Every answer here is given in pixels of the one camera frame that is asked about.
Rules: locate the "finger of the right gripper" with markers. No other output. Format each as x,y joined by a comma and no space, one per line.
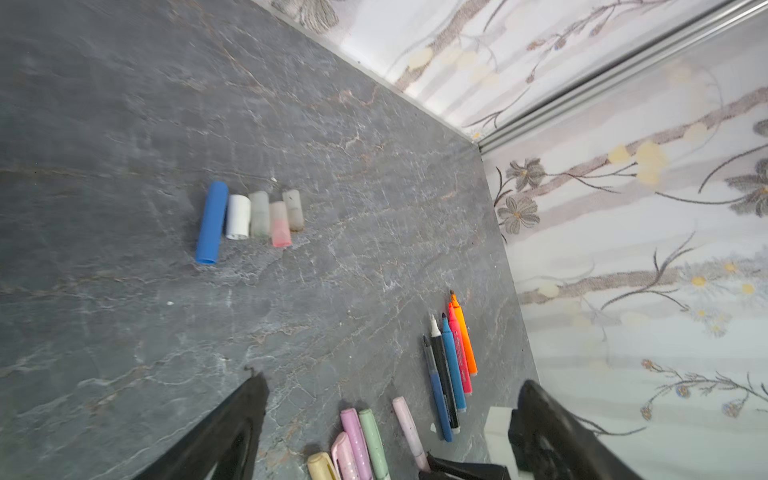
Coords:
445,469

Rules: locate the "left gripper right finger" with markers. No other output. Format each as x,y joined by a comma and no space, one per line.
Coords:
550,442

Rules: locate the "black marker white cap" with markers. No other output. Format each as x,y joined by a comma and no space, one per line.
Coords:
439,354

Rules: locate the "translucent orange pen cap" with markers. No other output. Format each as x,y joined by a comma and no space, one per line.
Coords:
294,208

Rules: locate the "orange highlighter pen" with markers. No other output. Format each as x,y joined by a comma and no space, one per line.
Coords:
468,350

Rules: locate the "green capped pastel pen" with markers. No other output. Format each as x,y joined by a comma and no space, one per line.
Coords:
374,444

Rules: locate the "pink highlighter pen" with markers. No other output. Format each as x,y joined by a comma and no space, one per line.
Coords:
462,363

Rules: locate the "translucent pink pen cap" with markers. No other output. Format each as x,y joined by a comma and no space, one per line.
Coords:
280,227

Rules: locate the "pale pink pen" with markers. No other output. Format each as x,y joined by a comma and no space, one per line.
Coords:
410,432

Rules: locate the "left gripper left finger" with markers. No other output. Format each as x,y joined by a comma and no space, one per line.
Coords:
224,444

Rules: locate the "light blue highlighter pen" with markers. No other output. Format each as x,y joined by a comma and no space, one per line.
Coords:
453,365

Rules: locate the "light pink pastel pen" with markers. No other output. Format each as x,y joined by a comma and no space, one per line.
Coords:
343,458

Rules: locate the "purple capped pastel pen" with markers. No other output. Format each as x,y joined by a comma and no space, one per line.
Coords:
352,427

